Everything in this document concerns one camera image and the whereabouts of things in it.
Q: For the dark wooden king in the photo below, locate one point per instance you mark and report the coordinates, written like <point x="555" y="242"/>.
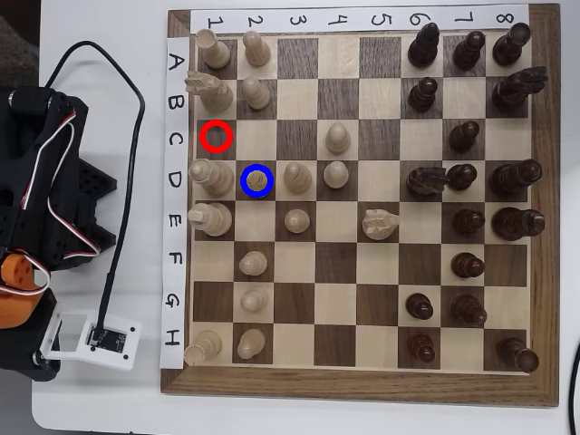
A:
<point x="516" y="223"/>

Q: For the dark wooden bishop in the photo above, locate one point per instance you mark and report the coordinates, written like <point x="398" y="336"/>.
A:
<point x="466" y="309"/>

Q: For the light wooden bishop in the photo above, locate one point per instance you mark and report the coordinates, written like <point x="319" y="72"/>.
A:
<point x="296" y="177"/>
<point x="258" y="180"/>

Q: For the black pawn A6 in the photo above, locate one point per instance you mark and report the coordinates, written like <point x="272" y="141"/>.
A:
<point x="423" y="47"/>

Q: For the dark wooden queen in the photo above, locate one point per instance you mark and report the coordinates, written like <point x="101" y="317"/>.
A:
<point x="514" y="177"/>

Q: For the dark wooden pawn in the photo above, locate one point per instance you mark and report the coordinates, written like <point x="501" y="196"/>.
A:
<point x="419" y="306"/>
<point x="469" y="222"/>
<point x="461" y="176"/>
<point x="423" y="95"/>
<point x="422" y="348"/>
<point x="463" y="136"/>
<point x="469" y="50"/>
<point x="466" y="265"/>

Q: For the light wooden knight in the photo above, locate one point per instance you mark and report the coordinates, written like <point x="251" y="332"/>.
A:
<point x="215" y="93"/>
<point x="378" y="224"/>

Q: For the light wooden queen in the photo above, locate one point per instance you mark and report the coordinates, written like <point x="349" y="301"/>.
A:
<point x="213" y="176"/>

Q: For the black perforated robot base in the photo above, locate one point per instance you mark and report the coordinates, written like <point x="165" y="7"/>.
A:
<point x="97" y="181"/>

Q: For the light wooden pawn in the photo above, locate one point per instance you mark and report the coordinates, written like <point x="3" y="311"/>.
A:
<point x="337" y="136"/>
<point x="254" y="300"/>
<point x="335" y="174"/>
<point x="256" y="50"/>
<point x="256" y="93"/>
<point x="296" y="220"/>
<point x="250" y="343"/>
<point x="254" y="263"/>

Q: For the white paper number strip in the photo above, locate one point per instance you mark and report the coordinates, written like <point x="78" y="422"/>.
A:
<point x="317" y="13"/>

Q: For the dark wooden rook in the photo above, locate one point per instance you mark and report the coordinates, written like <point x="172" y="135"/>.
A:
<point x="512" y="45"/>
<point x="516" y="353"/>

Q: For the light wooden king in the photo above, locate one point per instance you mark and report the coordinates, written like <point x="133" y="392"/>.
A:
<point x="213" y="218"/>

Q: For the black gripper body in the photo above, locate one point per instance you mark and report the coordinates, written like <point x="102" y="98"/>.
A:
<point x="20" y="362"/>

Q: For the dark wooden knight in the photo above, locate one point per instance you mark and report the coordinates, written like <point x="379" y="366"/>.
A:
<point x="426" y="181"/>
<point x="514" y="90"/>

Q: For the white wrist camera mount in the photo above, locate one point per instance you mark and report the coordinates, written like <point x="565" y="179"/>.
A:
<point x="133" y="344"/>

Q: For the light wooden rook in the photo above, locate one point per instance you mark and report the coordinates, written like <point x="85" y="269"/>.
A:
<point x="204" y="346"/>
<point x="217" y="52"/>

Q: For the wooden chessboard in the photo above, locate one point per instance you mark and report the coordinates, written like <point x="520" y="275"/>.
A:
<point x="335" y="389"/>

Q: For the white paper letter strip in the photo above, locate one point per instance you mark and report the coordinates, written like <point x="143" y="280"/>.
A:
<point x="174" y="281"/>

